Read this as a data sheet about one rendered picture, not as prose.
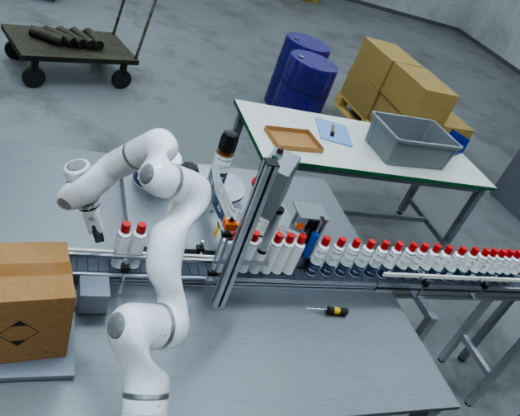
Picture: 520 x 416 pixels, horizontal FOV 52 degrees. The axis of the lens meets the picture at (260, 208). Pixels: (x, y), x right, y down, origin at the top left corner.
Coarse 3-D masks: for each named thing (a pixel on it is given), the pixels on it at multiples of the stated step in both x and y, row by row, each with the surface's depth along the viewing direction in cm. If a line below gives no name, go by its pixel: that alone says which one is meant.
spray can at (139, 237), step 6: (138, 228) 191; (144, 228) 191; (132, 234) 194; (138, 234) 192; (144, 234) 193; (132, 240) 194; (138, 240) 193; (144, 240) 194; (132, 246) 195; (138, 246) 194; (132, 252) 196; (138, 252) 196; (132, 264) 199; (138, 264) 201
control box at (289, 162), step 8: (272, 152) 183; (288, 152) 185; (280, 160) 178; (288, 160) 180; (296, 160) 182; (280, 168) 174; (288, 168) 176; (296, 168) 187; (280, 176) 172; (288, 176) 172; (280, 184) 174; (288, 184) 184; (272, 192) 176; (280, 192) 175; (272, 200) 178; (280, 200) 180; (264, 208) 180; (272, 208) 179; (264, 216) 182; (272, 216) 182
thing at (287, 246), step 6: (288, 234) 215; (294, 234) 216; (282, 240) 218; (288, 240) 215; (282, 246) 217; (288, 246) 216; (282, 252) 217; (288, 252) 217; (282, 258) 219; (276, 264) 222; (282, 264) 221; (276, 270) 223
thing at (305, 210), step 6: (294, 204) 223; (300, 204) 224; (306, 204) 226; (312, 204) 227; (318, 204) 229; (300, 210) 220; (306, 210) 222; (312, 210) 223; (318, 210) 225; (300, 216) 217; (306, 216) 218; (312, 216) 220; (318, 216) 221; (324, 216) 223
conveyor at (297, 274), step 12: (72, 264) 194; (84, 264) 195; (96, 264) 197; (108, 264) 199; (144, 264) 205; (192, 264) 214; (204, 264) 216; (204, 276) 211; (216, 276) 213; (240, 276) 217; (252, 276) 219; (264, 276) 222; (276, 276) 224; (288, 276) 226; (300, 276) 229; (336, 276) 237; (348, 276) 240; (360, 276) 242
